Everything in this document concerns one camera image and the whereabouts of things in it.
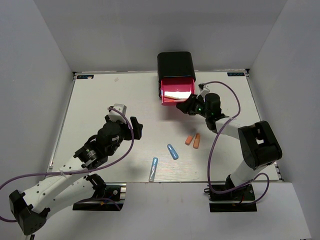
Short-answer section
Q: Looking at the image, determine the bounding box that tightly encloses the orange utility knife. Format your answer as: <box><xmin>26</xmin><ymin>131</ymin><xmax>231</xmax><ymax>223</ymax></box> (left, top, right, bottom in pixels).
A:
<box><xmin>184</xmin><ymin>135</ymin><xmax>194</xmax><ymax>146</ymax></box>

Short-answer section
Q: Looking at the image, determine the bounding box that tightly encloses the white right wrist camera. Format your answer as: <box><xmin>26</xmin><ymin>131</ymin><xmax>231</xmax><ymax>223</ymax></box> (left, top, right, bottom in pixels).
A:
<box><xmin>197</xmin><ymin>83</ymin><xmax>210</xmax><ymax>98</ymax></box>

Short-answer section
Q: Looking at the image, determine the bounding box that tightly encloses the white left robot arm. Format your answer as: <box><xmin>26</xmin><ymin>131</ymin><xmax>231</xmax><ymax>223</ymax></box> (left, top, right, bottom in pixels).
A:
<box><xmin>9</xmin><ymin>115</ymin><xmax>143</xmax><ymax>236</ymax></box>

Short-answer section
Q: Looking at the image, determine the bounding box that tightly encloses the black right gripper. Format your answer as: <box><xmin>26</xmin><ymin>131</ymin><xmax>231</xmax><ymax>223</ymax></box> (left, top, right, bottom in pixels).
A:
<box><xmin>177</xmin><ymin>93</ymin><xmax>211</xmax><ymax>118</ymax></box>

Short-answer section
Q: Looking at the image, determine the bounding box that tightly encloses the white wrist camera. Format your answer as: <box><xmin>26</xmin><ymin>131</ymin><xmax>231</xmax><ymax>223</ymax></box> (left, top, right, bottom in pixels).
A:
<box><xmin>197</xmin><ymin>83</ymin><xmax>210</xmax><ymax>98</ymax></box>
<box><xmin>108</xmin><ymin>103</ymin><xmax>127</xmax><ymax>123</ymax></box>

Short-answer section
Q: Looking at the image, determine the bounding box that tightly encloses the orange correction tape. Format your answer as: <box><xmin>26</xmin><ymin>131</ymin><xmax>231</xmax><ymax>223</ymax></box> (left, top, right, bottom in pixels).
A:
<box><xmin>193</xmin><ymin>133</ymin><xmax>201</xmax><ymax>149</ymax></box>

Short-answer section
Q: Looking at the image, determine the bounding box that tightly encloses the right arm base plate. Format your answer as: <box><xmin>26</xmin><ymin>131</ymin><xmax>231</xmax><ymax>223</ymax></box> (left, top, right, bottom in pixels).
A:
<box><xmin>203</xmin><ymin>184</ymin><xmax>257</xmax><ymax>213</ymax></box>

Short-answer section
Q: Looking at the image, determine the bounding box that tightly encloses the light blue correction tape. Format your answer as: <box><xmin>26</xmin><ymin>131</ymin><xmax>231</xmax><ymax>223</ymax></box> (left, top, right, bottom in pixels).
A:
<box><xmin>167</xmin><ymin>144</ymin><xmax>179</xmax><ymax>160</ymax></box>

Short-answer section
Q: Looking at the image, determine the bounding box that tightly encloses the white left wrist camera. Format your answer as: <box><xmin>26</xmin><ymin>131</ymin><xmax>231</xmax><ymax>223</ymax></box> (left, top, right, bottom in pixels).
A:
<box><xmin>108</xmin><ymin>103</ymin><xmax>127</xmax><ymax>123</ymax></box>

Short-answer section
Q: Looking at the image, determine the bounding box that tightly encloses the light blue utility knife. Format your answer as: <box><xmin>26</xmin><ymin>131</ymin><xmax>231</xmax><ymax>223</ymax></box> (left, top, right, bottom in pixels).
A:
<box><xmin>148</xmin><ymin>157</ymin><xmax>159</xmax><ymax>183</ymax></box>

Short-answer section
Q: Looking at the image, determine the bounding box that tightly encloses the pink top drawer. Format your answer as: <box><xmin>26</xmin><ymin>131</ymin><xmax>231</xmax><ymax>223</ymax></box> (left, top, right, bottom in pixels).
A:
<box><xmin>160</xmin><ymin>76</ymin><xmax>196</xmax><ymax>106</ymax></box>

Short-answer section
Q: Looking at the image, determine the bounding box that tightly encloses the orange highlighter pen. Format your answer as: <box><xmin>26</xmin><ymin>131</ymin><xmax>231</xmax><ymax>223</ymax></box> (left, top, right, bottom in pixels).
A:
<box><xmin>163</xmin><ymin>95</ymin><xmax>187</xmax><ymax>101</ymax></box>

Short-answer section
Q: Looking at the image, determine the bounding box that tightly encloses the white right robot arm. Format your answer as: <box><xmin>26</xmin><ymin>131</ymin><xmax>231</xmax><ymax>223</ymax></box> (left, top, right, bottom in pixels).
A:
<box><xmin>176</xmin><ymin>93</ymin><xmax>283</xmax><ymax>200</ymax></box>

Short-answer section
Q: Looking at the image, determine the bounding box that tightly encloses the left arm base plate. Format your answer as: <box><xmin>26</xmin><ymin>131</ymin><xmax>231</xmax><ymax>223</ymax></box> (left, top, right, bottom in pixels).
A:
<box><xmin>72</xmin><ymin>183</ymin><xmax>127</xmax><ymax>212</ymax></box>

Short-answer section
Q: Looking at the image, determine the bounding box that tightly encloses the black drawer cabinet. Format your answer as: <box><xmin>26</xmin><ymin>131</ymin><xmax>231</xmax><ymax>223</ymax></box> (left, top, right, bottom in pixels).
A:
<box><xmin>157</xmin><ymin>51</ymin><xmax>196</xmax><ymax>98</ymax></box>

